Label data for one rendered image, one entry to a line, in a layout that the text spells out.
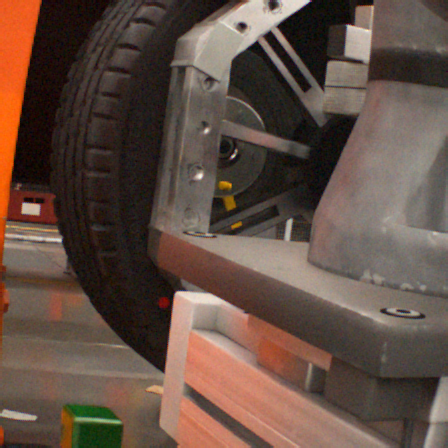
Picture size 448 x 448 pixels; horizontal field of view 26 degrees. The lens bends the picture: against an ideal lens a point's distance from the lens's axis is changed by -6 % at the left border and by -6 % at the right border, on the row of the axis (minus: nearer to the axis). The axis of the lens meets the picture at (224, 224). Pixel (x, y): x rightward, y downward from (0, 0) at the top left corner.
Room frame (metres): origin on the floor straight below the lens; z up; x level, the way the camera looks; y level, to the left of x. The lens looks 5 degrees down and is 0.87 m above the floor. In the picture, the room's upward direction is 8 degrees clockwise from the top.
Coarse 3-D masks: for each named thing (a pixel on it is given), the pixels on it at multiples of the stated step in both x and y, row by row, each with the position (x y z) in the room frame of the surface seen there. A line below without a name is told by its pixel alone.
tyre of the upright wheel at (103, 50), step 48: (144, 0) 1.12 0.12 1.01; (192, 0) 1.08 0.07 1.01; (96, 48) 1.19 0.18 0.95; (144, 48) 1.06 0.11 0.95; (96, 96) 1.09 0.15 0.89; (144, 96) 1.07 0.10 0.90; (96, 144) 1.06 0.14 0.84; (144, 144) 1.07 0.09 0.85; (96, 192) 1.06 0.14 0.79; (144, 192) 1.07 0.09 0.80; (96, 240) 1.08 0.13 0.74; (144, 240) 1.08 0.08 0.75; (96, 288) 1.17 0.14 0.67; (144, 288) 1.08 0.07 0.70; (144, 336) 1.09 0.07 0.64
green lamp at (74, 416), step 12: (72, 408) 0.70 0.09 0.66; (84, 408) 0.71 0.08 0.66; (96, 408) 0.71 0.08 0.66; (108, 408) 0.72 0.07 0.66; (72, 420) 0.68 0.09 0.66; (84, 420) 0.68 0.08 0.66; (96, 420) 0.68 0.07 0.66; (108, 420) 0.69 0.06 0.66; (120, 420) 0.69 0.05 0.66; (72, 432) 0.68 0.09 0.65; (84, 432) 0.68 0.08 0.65; (96, 432) 0.68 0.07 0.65; (108, 432) 0.69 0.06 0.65; (120, 432) 0.69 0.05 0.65; (60, 444) 0.71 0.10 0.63; (72, 444) 0.68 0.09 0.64; (84, 444) 0.68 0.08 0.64; (96, 444) 0.68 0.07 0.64; (108, 444) 0.69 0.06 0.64; (120, 444) 0.69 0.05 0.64
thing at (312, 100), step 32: (352, 0) 1.19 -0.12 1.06; (288, 64) 1.17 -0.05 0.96; (320, 96) 1.18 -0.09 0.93; (224, 128) 1.13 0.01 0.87; (320, 128) 1.18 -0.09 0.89; (352, 128) 1.24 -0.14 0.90; (288, 160) 1.21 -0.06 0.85; (320, 160) 1.23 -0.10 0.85; (288, 192) 1.17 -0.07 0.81; (320, 192) 1.23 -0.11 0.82; (224, 224) 1.14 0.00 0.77; (256, 224) 1.15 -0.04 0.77
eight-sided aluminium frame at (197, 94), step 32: (256, 0) 1.02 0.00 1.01; (288, 0) 1.04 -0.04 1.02; (192, 32) 1.04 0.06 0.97; (224, 32) 1.01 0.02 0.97; (256, 32) 1.02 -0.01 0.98; (192, 64) 1.00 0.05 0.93; (224, 64) 1.01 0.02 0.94; (192, 96) 1.00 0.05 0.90; (224, 96) 1.01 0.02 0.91; (192, 128) 1.00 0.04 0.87; (160, 160) 1.05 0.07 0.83; (192, 160) 1.00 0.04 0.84; (160, 192) 1.04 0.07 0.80; (192, 192) 1.01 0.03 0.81; (160, 224) 1.04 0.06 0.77; (192, 224) 1.01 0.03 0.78; (192, 288) 1.01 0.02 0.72
